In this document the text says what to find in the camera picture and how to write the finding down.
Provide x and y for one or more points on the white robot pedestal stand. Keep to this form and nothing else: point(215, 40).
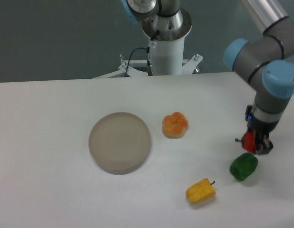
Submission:
point(166, 40)

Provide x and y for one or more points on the orange knotted bread roll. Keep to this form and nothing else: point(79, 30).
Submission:
point(174, 125)

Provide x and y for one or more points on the round beige plate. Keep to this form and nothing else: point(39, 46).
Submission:
point(119, 143)

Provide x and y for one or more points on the yellow toy bell pepper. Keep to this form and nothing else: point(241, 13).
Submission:
point(200, 191)

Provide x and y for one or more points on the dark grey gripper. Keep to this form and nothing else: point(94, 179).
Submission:
point(261, 123)

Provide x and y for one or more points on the green toy bell pepper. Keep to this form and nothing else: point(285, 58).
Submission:
point(243, 166)

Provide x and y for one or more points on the red toy bell pepper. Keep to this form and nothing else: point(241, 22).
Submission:
point(247, 141)

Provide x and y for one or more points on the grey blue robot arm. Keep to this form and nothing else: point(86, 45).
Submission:
point(261, 64)

